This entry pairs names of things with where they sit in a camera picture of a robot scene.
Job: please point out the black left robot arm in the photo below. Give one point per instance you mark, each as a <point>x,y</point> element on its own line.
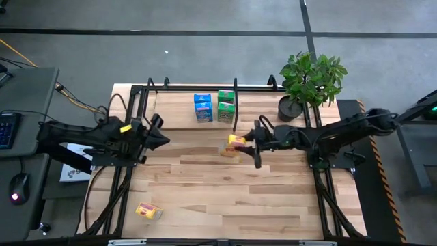
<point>75,135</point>

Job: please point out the yellow tape label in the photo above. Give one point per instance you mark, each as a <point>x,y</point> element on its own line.
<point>126,128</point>

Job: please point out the silver aluminium bar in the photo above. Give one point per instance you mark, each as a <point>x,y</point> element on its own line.
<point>126,242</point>
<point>317,243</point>

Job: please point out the yellow cereal box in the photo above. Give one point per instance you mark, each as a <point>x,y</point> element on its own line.
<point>236,140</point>
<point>149,210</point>

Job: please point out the black metal table frame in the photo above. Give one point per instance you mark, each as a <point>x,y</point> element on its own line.
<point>177,88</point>

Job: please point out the black computer mouse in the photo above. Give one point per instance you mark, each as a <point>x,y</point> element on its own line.
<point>19,186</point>

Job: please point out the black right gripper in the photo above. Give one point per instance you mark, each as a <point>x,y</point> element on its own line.
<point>266,140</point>

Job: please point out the white printed box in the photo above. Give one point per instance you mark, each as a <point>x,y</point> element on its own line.
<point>73,174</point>

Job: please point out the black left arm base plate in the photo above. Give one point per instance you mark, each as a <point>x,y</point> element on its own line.
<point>102,160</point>

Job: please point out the black keyboard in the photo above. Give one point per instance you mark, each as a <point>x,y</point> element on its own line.
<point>8,130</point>

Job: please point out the grey desk surface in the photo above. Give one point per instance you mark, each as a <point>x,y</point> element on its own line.
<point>20,222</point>
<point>30,95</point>

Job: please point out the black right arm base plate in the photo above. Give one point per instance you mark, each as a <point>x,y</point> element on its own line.
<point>338,162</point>

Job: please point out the black hazard-striped floor mat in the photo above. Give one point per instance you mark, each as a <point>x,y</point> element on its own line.
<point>372,205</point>

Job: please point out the black neighbouring robot station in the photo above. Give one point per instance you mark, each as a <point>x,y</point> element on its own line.
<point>413,147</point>

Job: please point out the black plant pot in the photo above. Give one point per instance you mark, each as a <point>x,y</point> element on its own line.
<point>289,109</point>

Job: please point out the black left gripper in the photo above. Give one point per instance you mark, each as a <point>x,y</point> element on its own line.
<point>138,136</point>

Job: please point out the black desk knob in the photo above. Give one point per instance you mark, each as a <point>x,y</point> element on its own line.
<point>44,228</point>

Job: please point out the green leafy plant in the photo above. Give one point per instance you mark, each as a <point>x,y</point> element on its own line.
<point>307,78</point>

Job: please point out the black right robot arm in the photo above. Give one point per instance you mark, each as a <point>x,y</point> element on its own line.
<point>341,131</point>

